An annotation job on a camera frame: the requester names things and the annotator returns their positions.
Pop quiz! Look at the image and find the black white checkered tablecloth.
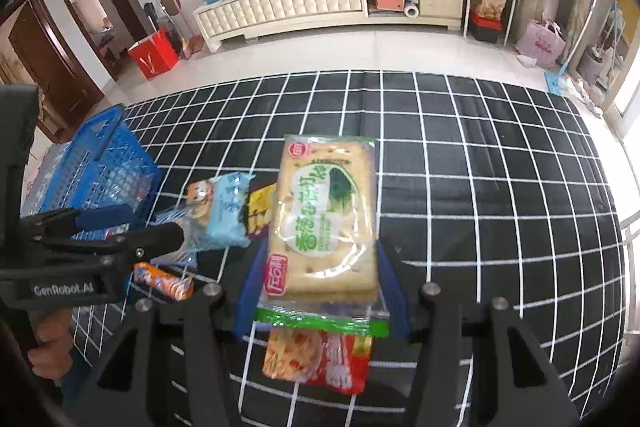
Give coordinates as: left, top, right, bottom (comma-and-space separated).
70, 69, 628, 427

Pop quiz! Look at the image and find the green cracker packet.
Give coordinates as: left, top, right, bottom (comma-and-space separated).
255, 134, 391, 338

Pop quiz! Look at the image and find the person's left hand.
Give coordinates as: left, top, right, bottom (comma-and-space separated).
27, 309, 76, 380

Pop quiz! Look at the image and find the clear snack packet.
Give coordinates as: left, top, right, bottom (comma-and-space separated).
150, 204, 201, 270

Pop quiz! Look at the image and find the blue plastic basket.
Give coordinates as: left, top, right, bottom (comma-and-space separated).
27, 104, 163, 243

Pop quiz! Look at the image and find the dark wooden door frame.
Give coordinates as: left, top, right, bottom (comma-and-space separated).
0, 0, 106, 142

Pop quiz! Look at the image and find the bagged yellow bread roll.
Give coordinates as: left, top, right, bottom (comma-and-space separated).
247, 184, 278, 240

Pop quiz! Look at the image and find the red paper bag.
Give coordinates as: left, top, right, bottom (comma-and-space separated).
127, 29, 180, 79

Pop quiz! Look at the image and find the orange snack packet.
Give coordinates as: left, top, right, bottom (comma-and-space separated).
132, 262, 195, 302

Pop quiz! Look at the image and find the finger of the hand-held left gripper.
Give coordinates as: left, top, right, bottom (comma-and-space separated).
47, 221, 185, 272
20, 203, 137, 249

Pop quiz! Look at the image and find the light blue snack packet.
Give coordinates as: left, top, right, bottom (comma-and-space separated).
187, 172, 256, 250

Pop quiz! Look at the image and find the white tv cabinet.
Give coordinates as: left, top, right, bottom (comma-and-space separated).
192, 0, 466, 54

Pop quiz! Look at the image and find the blue mop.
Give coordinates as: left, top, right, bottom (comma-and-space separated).
544, 0, 613, 95

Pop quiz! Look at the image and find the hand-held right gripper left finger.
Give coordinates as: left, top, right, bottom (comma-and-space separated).
60, 237, 271, 427

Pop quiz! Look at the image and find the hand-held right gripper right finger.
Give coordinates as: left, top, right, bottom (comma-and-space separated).
375, 237, 583, 427

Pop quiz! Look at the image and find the red snack packet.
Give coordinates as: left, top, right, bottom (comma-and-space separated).
262, 327, 373, 395

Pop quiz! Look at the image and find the pink bag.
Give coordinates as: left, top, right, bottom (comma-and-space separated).
515, 18, 566, 70

